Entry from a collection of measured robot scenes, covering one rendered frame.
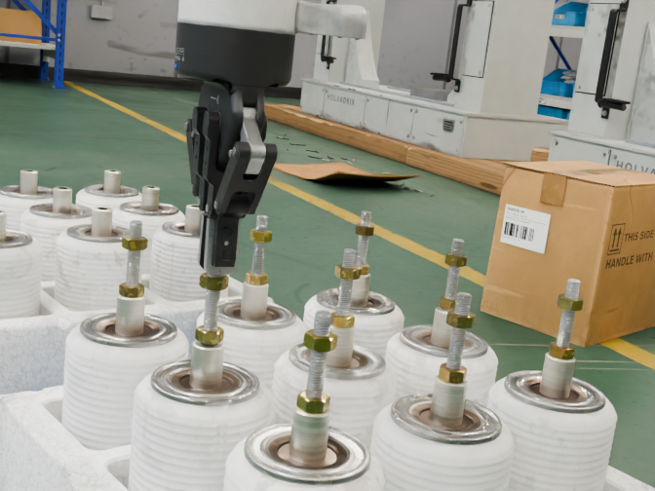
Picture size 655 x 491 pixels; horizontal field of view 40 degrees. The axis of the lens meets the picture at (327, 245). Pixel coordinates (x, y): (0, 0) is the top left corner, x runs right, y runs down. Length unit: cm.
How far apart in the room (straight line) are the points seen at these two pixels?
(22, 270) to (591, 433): 58
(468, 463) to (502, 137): 331
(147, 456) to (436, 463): 19
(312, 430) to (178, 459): 12
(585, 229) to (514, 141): 224
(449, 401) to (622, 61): 268
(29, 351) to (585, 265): 104
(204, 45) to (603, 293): 125
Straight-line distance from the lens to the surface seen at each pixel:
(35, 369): 98
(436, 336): 77
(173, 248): 106
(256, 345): 75
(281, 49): 57
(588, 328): 170
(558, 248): 171
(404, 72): 777
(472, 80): 384
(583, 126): 331
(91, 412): 72
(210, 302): 62
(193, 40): 57
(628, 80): 326
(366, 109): 444
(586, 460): 69
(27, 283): 98
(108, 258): 101
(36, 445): 72
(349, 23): 57
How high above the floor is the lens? 49
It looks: 13 degrees down
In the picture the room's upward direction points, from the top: 6 degrees clockwise
